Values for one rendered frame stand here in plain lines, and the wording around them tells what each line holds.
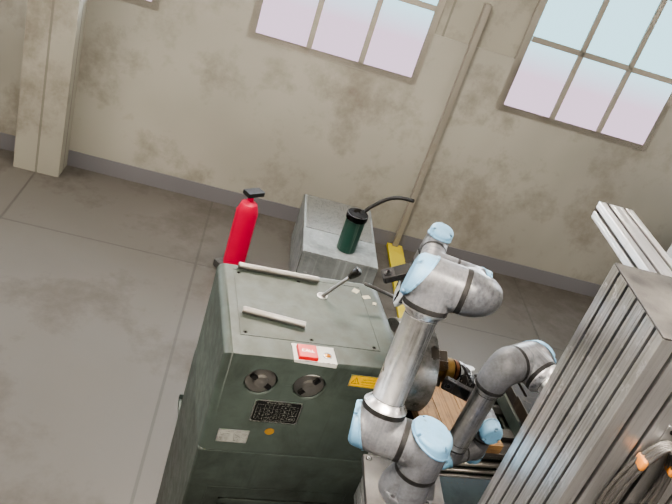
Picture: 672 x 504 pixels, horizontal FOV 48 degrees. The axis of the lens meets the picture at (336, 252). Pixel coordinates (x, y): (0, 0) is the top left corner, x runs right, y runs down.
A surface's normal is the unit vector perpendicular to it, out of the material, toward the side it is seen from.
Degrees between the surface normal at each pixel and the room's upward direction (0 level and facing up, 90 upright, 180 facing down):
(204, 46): 90
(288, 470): 90
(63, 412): 0
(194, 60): 90
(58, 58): 90
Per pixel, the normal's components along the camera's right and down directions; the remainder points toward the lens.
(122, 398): 0.29, -0.83
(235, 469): 0.17, 0.54
